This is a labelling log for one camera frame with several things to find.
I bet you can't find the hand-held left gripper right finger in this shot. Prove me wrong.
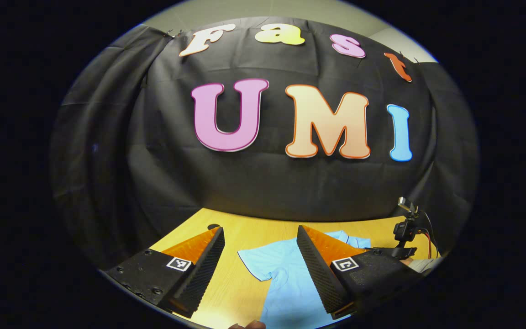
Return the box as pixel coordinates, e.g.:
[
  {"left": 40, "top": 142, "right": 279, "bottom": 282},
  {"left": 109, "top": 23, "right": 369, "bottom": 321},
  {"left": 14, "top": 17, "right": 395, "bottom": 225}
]
[{"left": 297, "top": 225, "right": 424, "bottom": 320}]

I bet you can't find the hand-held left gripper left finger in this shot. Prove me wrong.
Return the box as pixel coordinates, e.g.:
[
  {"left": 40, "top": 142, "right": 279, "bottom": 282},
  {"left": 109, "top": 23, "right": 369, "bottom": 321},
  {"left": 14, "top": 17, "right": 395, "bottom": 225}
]
[{"left": 105, "top": 226, "right": 226, "bottom": 319}]

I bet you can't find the light blue T-shirt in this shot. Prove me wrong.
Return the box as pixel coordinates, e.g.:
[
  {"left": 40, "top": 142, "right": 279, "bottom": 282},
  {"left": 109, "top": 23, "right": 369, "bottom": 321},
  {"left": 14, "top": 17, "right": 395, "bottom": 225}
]
[{"left": 238, "top": 230, "right": 372, "bottom": 329}]

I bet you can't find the black backdrop cloth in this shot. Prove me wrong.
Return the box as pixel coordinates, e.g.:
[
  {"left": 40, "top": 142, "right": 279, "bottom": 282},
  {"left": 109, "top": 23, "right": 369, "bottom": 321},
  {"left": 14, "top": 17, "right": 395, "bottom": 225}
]
[{"left": 49, "top": 16, "right": 479, "bottom": 270}]

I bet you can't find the small black camera on stand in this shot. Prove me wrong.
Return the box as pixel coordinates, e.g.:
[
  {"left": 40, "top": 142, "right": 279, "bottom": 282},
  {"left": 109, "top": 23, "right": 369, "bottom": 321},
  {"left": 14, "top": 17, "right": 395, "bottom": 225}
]
[{"left": 373, "top": 196, "right": 421, "bottom": 260}]

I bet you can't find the black cable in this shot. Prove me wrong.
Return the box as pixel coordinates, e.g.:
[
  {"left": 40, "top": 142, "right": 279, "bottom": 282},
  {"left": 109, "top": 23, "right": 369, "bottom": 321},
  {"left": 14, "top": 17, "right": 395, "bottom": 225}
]
[{"left": 416, "top": 210, "right": 441, "bottom": 259}]

